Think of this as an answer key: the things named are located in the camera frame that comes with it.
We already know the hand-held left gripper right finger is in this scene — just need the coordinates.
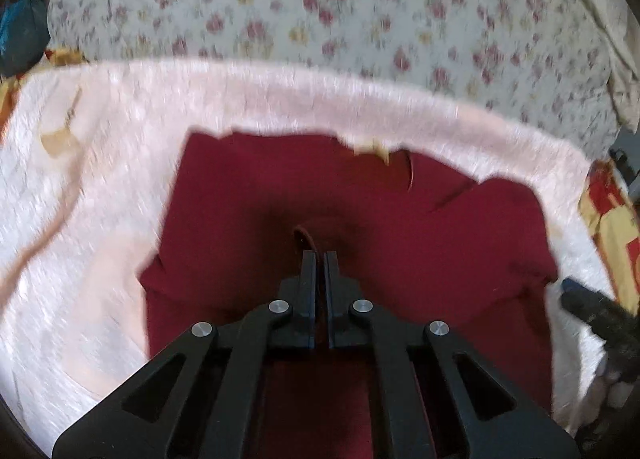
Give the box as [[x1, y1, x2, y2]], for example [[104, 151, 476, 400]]
[[324, 250, 583, 459]]

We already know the dark red garment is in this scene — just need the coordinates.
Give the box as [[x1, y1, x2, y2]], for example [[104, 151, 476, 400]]
[[137, 131, 560, 459]]

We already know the beige cloth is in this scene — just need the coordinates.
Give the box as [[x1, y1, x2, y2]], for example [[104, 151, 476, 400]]
[[570, 0, 640, 124]]

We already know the pink quilted blanket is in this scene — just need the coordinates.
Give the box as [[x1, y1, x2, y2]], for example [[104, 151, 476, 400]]
[[0, 59, 618, 445]]

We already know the blue cloth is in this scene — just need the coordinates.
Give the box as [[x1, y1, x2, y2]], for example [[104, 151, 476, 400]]
[[0, 0, 48, 77]]

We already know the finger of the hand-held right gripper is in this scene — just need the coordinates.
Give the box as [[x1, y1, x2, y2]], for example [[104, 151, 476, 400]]
[[560, 278, 640, 355]]

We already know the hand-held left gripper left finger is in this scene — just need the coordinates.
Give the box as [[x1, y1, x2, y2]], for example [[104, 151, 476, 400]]
[[51, 250, 321, 459]]

